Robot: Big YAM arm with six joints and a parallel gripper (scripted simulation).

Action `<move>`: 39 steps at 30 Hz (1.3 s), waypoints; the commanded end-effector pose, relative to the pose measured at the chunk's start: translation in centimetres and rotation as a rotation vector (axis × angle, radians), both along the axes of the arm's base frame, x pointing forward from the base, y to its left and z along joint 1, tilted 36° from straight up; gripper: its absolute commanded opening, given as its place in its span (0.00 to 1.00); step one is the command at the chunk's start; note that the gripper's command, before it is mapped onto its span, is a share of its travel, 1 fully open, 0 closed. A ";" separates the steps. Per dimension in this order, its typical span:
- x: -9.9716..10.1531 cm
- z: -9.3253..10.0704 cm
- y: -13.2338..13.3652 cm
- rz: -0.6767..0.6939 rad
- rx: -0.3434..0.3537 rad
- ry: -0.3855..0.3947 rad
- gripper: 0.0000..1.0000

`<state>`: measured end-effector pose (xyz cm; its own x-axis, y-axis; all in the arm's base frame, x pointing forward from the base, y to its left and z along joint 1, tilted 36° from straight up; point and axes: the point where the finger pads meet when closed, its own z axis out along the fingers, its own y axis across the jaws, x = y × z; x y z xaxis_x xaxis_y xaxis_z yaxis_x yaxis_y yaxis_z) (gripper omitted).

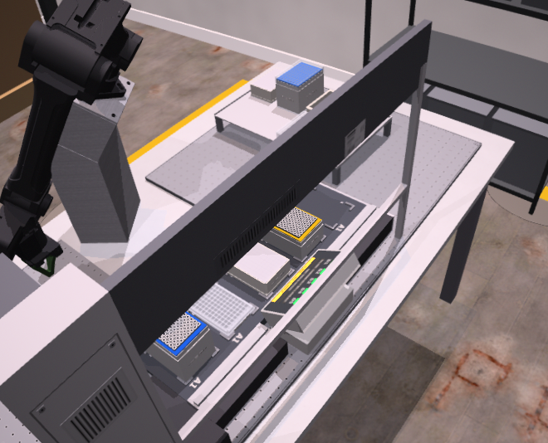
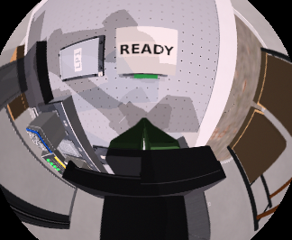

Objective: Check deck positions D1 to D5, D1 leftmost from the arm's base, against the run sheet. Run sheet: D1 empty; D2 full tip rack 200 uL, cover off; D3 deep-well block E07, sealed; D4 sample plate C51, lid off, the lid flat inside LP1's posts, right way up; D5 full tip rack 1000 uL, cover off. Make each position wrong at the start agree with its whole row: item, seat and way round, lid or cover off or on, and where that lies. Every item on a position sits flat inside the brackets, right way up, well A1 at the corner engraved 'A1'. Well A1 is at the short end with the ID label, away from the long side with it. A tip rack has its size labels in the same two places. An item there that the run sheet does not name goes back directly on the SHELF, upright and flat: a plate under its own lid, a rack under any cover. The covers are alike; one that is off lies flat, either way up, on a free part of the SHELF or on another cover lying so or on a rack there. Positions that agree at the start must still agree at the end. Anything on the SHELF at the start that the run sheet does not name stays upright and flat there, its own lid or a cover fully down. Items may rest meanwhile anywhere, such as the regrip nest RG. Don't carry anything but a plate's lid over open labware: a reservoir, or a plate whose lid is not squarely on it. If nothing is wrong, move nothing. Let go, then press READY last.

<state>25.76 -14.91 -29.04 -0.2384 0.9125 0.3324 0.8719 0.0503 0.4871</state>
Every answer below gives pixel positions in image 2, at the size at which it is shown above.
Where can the white ready button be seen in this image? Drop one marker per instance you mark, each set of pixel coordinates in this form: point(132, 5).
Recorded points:
point(146, 52)

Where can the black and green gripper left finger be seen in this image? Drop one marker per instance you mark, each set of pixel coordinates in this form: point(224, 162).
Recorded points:
point(133, 138)

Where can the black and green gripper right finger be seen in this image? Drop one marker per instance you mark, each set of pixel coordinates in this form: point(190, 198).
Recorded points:
point(157, 139)

